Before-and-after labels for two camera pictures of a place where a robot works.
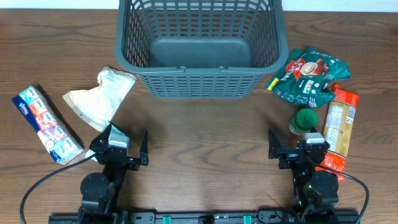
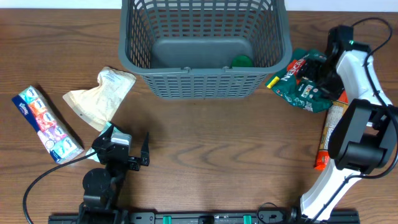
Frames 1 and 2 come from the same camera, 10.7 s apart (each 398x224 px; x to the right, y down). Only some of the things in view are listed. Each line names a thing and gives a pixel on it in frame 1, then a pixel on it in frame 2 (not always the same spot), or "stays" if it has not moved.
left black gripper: x=134 y=165 stays
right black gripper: x=290 y=155 -> x=319 y=76
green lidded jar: x=303 y=121 -> x=242 y=61
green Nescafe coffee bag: x=303 y=78 stays
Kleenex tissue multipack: x=55 y=137 stays
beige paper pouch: x=97 y=105 stays
